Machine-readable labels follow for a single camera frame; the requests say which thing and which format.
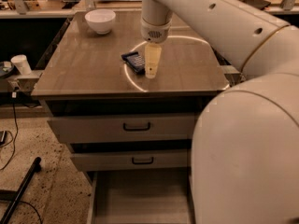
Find black metal stand leg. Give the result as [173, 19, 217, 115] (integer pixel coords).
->
[0, 157, 41, 224]

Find grey drawer cabinet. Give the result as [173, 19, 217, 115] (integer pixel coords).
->
[31, 8, 232, 224]

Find white gripper with vents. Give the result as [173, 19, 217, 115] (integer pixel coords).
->
[141, 20, 171, 78]

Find black cable left floor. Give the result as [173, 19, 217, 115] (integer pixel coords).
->
[0, 91, 20, 172]

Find dark round dish left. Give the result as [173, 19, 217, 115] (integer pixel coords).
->
[0, 61, 14, 79]

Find white paper cup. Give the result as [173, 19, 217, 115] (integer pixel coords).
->
[10, 54, 32, 75]

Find open bottom drawer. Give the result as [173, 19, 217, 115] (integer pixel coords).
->
[87, 168, 195, 224]

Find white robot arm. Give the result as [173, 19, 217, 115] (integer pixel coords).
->
[142, 0, 299, 224]

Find top drawer with handle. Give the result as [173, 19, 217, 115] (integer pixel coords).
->
[49, 113, 196, 144]

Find dark blue rxbar wrapper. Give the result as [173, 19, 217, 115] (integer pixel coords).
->
[121, 51, 145, 75]

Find white ceramic bowl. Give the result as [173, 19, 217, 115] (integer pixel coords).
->
[85, 9, 116, 35]

